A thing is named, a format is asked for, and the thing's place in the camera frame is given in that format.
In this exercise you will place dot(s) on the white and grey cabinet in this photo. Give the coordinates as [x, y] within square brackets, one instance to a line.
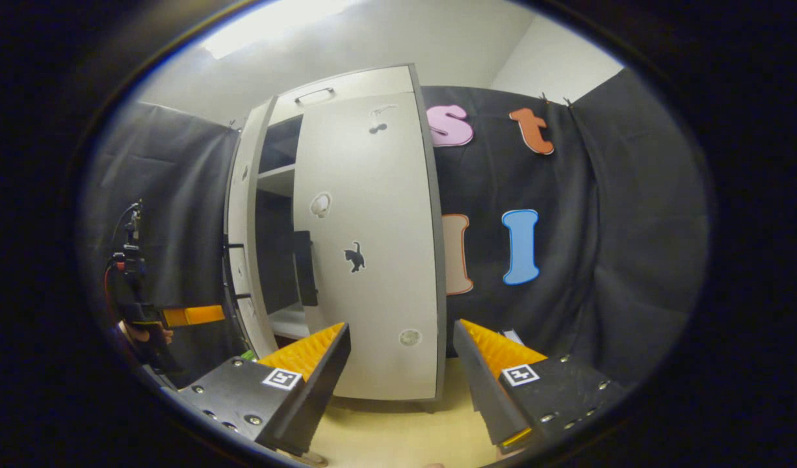
[275, 260]

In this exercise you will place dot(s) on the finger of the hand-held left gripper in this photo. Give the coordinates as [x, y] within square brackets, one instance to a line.
[197, 315]

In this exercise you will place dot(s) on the white cabinet door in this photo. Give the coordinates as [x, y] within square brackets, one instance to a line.
[242, 214]
[372, 292]

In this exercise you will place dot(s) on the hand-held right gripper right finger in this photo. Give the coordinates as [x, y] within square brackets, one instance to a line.
[486, 396]

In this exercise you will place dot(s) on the white cabinet shelf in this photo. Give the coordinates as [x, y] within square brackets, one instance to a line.
[278, 181]

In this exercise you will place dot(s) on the white cabinet drawer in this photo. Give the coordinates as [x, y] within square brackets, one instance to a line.
[366, 83]

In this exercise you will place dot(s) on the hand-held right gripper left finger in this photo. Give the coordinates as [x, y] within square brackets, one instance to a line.
[317, 396]

